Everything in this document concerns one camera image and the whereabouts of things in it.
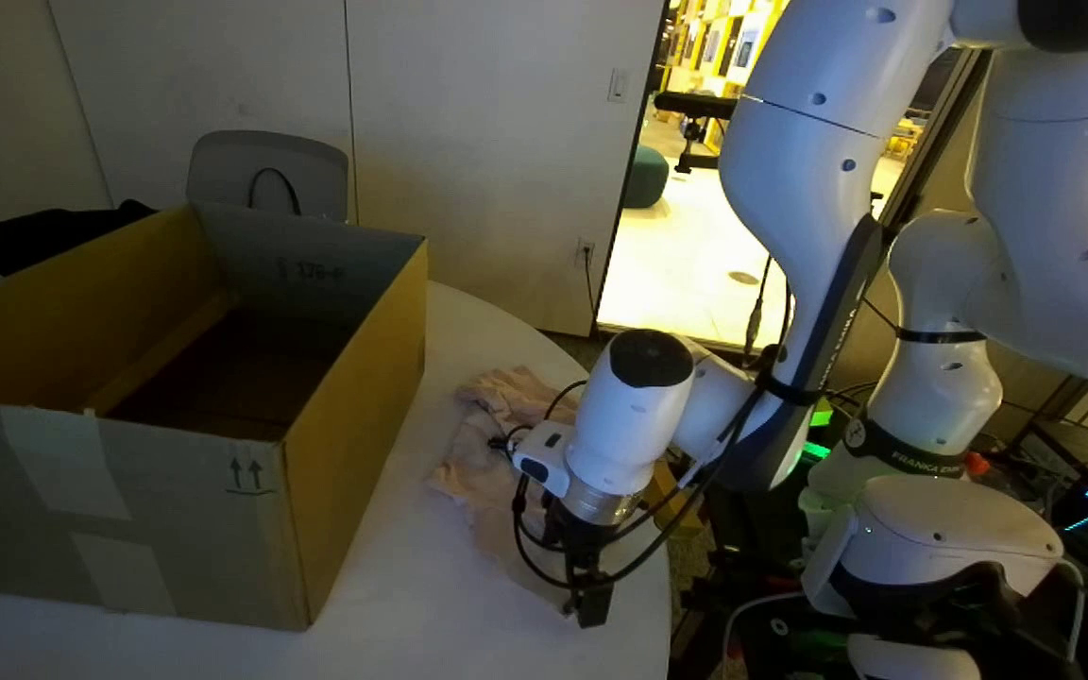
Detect large open cardboard box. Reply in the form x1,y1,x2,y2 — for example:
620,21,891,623
0,205,431,634

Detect green lit device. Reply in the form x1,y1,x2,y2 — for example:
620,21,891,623
803,394,842,438

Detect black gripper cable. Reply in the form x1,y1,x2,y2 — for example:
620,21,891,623
504,468,710,592

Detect black jacket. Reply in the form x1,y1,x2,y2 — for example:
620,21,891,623
0,196,157,278

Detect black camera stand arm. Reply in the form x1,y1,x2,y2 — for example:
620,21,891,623
649,85,746,177

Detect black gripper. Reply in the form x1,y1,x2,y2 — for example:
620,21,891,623
535,486,627,631

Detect pale pink towel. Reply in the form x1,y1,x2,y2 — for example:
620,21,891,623
428,364,588,597

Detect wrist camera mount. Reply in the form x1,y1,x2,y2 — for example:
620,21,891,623
504,419,574,501

